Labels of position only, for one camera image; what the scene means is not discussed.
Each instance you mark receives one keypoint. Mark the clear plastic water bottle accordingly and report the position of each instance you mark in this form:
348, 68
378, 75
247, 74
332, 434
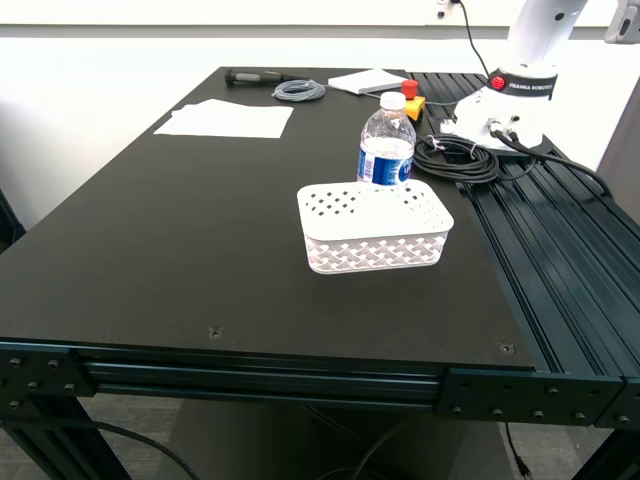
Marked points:
385, 140

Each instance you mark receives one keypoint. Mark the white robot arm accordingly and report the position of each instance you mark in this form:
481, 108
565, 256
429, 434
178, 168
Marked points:
520, 60

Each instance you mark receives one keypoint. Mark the white woven plastic basket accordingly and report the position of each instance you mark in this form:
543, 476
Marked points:
370, 220

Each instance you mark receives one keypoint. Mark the white paper sheet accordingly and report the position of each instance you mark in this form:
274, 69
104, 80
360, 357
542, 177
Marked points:
230, 120
176, 112

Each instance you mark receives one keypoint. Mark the yellow red emergency stop button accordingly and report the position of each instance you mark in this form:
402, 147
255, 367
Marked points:
414, 106

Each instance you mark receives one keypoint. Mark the white booklet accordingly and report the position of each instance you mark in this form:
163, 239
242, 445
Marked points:
367, 80

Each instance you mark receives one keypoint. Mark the black aluminium extrusion table frame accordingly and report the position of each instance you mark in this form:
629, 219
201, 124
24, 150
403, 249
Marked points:
550, 250

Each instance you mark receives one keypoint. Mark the black corner bracket plate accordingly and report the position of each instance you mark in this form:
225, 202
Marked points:
40, 375
525, 397

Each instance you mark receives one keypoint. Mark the white wall outlet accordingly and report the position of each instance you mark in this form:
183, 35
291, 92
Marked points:
442, 6

